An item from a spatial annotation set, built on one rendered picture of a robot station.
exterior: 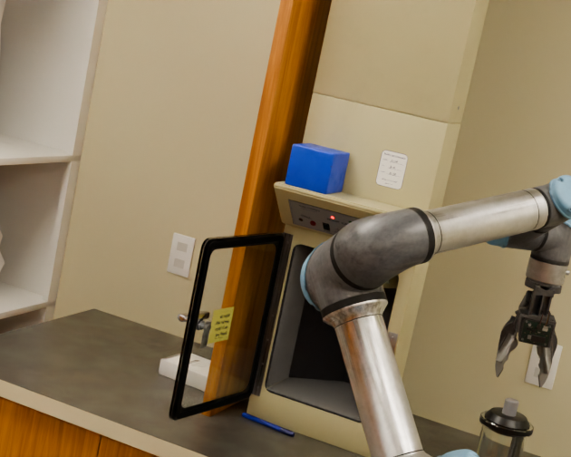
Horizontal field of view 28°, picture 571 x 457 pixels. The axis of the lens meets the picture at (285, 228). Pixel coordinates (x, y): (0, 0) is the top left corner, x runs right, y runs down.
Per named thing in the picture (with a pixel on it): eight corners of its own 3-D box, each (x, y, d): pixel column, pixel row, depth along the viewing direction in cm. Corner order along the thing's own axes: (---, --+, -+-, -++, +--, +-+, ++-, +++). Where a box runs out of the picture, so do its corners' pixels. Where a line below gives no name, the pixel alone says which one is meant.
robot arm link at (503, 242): (508, 190, 209) (556, 198, 214) (475, 213, 218) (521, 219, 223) (514, 230, 206) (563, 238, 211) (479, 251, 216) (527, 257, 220)
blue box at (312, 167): (301, 181, 256) (309, 142, 255) (342, 192, 253) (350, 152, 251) (284, 183, 247) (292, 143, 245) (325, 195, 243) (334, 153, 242)
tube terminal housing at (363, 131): (286, 391, 291) (349, 94, 277) (405, 432, 279) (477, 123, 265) (245, 414, 268) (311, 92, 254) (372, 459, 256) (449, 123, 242)
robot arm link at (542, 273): (528, 253, 225) (569, 262, 224) (523, 276, 226) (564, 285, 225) (530, 259, 218) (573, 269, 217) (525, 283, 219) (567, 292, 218)
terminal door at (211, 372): (251, 397, 265) (285, 232, 258) (169, 422, 239) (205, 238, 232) (248, 396, 265) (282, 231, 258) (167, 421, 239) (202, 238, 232)
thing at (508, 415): (526, 429, 233) (533, 398, 232) (528, 443, 224) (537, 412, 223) (481, 418, 234) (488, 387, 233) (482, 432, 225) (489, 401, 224)
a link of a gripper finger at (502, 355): (485, 374, 223) (511, 336, 221) (484, 366, 229) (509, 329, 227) (498, 384, 223) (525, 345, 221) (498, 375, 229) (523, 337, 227)
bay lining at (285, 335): (304, 367, 288) (332, 233, 281) (399, 399, 278) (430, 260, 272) (264, 388, 265) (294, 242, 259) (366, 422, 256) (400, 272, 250)
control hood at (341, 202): (285, 221, 259) (293, 179, 258) (418, 258, 248) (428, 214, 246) (264, 226, 249) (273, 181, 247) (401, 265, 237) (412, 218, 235)
